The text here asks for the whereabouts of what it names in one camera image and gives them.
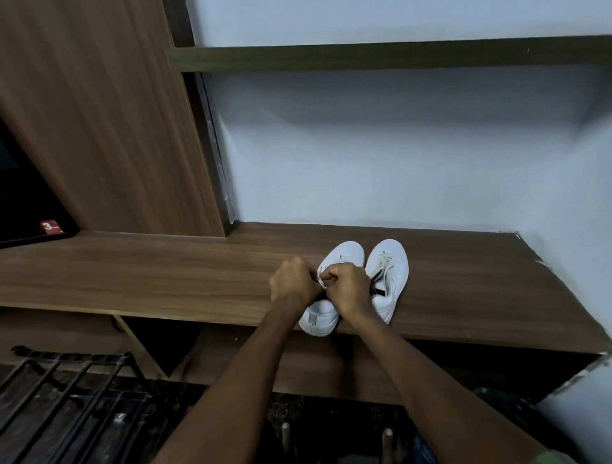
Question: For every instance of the person's left foot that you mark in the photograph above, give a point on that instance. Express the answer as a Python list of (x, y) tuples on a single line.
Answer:
[(286, 437)]

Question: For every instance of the white sneaker with black lining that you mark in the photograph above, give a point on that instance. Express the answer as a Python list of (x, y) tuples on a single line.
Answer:
[(389, 260)]

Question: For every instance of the black television screen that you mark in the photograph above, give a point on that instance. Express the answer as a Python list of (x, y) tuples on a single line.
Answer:
[(24, 200)]

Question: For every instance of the person's right hand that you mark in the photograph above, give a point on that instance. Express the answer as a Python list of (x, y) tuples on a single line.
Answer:
[(354, 294)]

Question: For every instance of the person's left forearm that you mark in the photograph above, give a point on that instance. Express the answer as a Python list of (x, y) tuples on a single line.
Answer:
[(239, 392)]

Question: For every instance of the person's foot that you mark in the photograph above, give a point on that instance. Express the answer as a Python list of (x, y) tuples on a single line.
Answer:
[(388, 444), (286, 437)]

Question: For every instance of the white sneaker with grey heel tab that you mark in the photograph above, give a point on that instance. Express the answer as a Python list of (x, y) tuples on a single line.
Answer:
[(346, 253)]

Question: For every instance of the person's right fingers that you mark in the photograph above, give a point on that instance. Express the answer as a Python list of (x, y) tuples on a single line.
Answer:
[(334, 276)]

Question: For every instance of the dark wooden wall shelf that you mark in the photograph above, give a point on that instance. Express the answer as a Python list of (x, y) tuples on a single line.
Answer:
[(382, 55)]

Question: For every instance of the black metal rack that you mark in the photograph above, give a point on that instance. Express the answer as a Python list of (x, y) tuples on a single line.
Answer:
[(71, 396)]

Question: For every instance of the brown wooden cabinet panel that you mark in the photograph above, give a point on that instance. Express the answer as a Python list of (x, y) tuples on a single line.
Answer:
[(105, 124)]

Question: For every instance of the person's left fingers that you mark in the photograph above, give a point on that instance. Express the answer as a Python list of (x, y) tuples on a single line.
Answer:
[(311, 277)]

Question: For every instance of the green sleeve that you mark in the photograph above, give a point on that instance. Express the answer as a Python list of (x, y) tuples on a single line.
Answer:
[(559, 458)]

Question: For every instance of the red sticker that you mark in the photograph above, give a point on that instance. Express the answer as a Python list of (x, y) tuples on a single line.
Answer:
[(50, 227)]

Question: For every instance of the person's right forearm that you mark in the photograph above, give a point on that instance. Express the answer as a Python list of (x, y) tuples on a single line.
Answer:
[(430, 387)]

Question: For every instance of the person's left hand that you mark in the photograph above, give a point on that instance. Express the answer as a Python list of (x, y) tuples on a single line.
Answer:
[(289, 284)]

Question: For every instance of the person's right foot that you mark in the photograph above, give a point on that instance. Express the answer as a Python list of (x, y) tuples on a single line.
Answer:
[(388, 444)]

